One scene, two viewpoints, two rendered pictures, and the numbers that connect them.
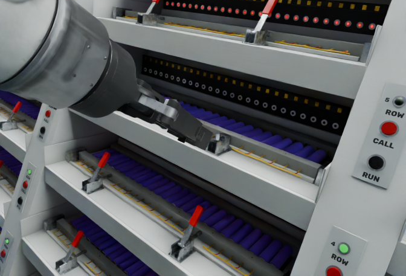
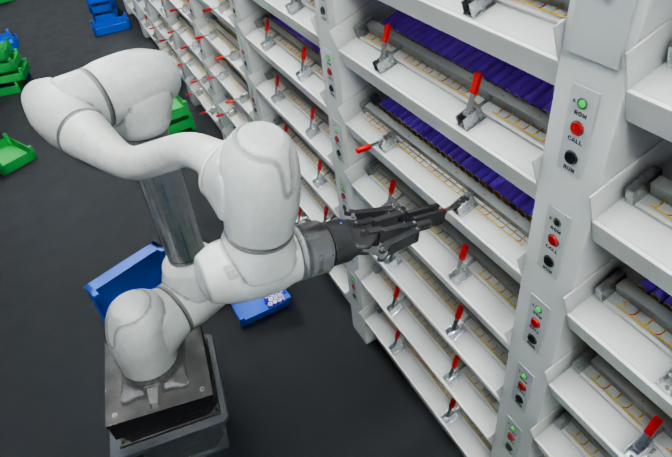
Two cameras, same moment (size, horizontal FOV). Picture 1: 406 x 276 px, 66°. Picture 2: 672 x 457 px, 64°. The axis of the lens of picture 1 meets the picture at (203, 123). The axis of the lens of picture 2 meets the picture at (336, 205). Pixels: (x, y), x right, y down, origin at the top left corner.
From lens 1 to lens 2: 0.71 m
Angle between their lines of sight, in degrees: 47
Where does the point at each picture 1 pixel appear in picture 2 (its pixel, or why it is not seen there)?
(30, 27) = (298, 272)
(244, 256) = (506, 284)
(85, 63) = (325, 263)
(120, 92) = (349, 256)
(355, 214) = (542, 290)
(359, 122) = (537, 227)
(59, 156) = (360, 172)
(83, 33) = (318, 255)
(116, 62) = (340, 247)
